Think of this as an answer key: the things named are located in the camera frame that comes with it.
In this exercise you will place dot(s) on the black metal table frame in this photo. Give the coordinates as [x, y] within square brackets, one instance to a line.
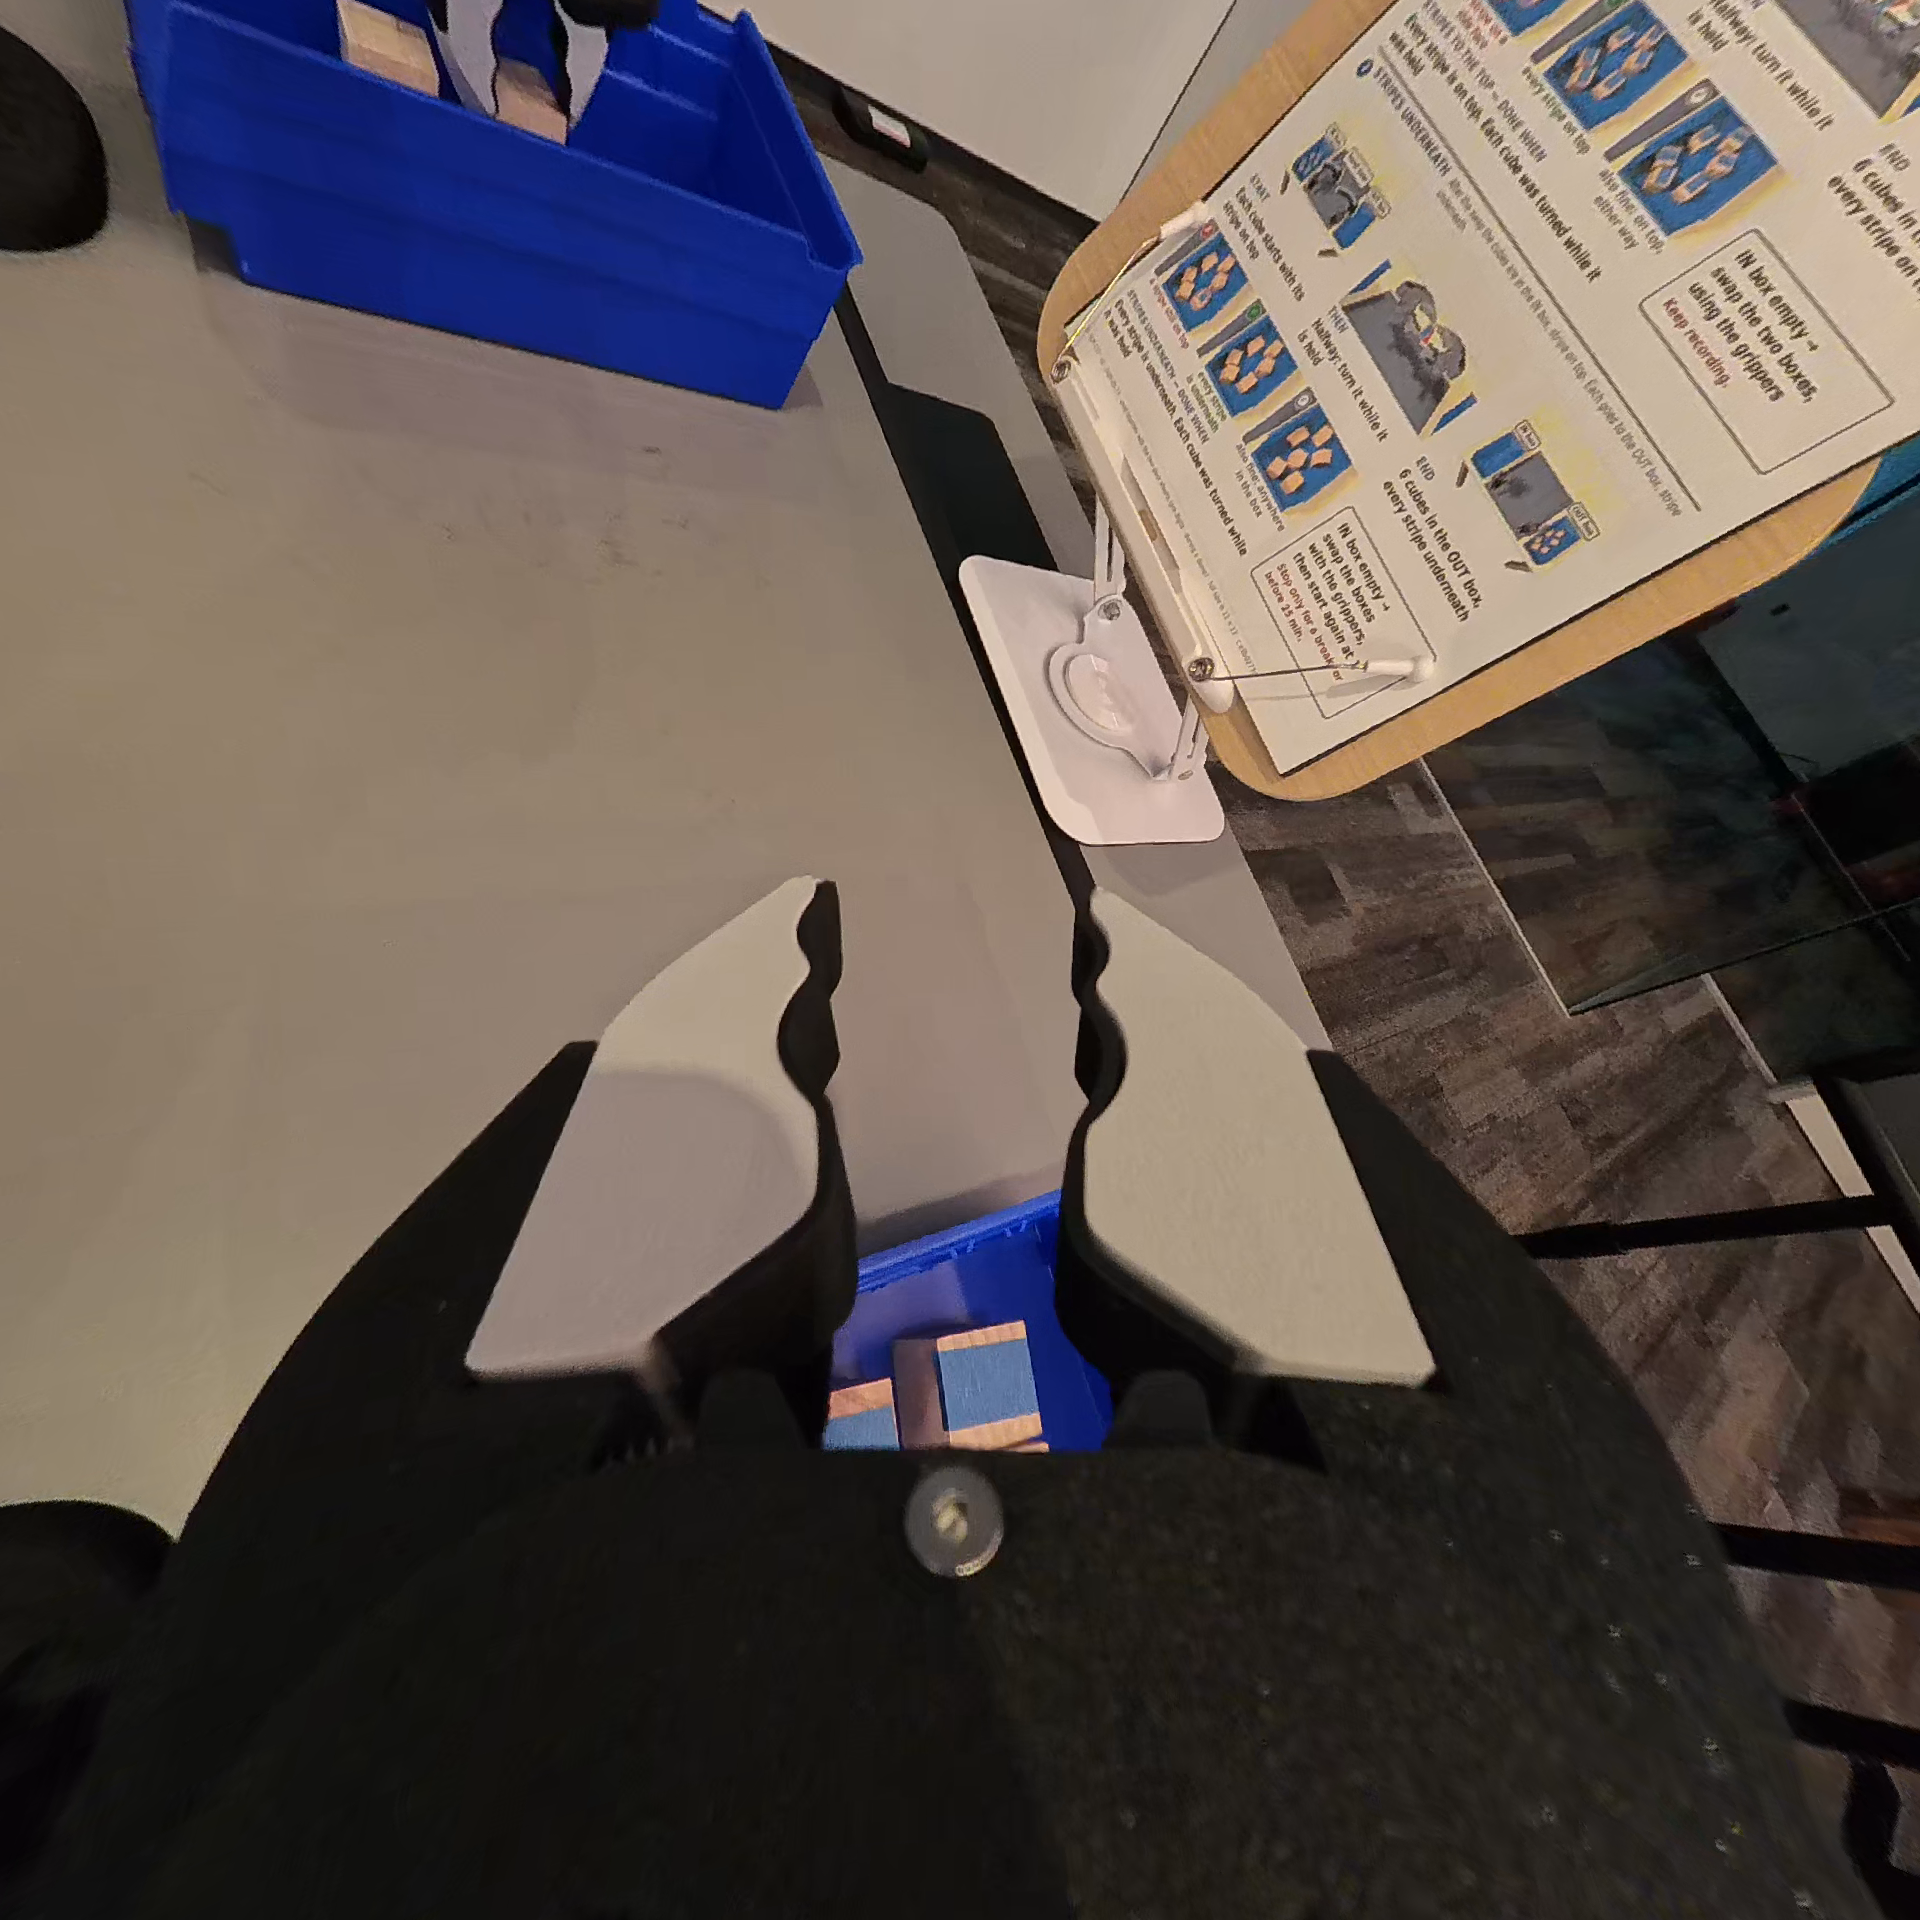
[1646, 1229]

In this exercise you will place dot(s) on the small black labelled device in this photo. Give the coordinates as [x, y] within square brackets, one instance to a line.
[882, 133]

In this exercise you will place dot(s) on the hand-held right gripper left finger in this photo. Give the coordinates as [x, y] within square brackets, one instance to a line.
[659, 1147]

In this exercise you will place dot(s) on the black armrest pad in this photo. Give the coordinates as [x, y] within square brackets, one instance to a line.
[81, 1588]
[46, 142]

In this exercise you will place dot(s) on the printed instruction sheet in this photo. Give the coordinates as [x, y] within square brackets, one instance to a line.
[1493, 370]

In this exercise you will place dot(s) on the blue plastic bin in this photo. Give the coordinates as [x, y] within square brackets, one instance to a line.
[444, 272]
[963, 1260]

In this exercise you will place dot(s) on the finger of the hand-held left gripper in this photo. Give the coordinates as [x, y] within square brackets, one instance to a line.
[580, 56]
[465, 44]

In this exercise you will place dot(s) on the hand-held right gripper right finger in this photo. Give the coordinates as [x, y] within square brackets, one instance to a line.
[1248, 1166]

